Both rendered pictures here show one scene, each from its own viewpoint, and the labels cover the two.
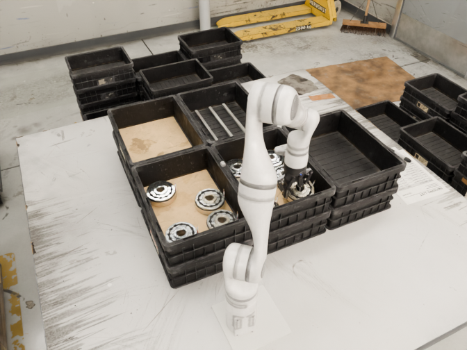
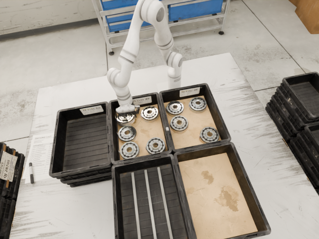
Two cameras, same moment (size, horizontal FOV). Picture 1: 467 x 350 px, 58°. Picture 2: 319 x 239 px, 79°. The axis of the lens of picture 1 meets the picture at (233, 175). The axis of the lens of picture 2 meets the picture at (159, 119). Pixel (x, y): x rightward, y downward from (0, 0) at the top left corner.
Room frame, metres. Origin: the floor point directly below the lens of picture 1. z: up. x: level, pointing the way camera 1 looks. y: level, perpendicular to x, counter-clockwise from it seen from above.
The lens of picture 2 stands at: (1.62, 0.18, 1.81)
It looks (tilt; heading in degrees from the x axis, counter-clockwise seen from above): 57 degrees down; 200
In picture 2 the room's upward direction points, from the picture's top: 7 degrees counter-clockwise
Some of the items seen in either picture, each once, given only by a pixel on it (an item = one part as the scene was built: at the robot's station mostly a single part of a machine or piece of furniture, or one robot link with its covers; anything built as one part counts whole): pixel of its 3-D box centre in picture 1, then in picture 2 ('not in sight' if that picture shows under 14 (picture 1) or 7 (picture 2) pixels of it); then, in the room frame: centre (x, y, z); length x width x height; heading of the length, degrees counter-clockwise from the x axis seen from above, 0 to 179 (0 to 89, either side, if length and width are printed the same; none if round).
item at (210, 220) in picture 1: (222, 221); (175, 107); (0.94, 0.04, 0.86); 0.10 x 0.10 x 0.01
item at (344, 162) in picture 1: (338, 157); (86, 140); (1.26, -0.40, 0.87); 0.40 x 0.30 x 0.11; 24
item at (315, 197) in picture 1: (269, 168); (137, 125); (1.14, -0.13, 0.92); 0.40 x 0.30 x 0.02; 24
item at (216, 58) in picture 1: (210, 67); not in sight; (2.96, 0.17, 0.37); 0.40 x 0.30 x 0.45; 115
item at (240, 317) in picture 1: (240, 304); (174, 82); (0.67, -0.02, 0.79); 0.09 x 0.09 x 0.17; 14
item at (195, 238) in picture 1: (190, 192); (191, 114); (1.01, 0.14, 0.92); 0.40 x 0.30 x 0.02; 24
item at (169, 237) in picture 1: (181, 234); (198, 103); (0.88, 0.17, 0.86); 0.10 x 0.10 x 0.01
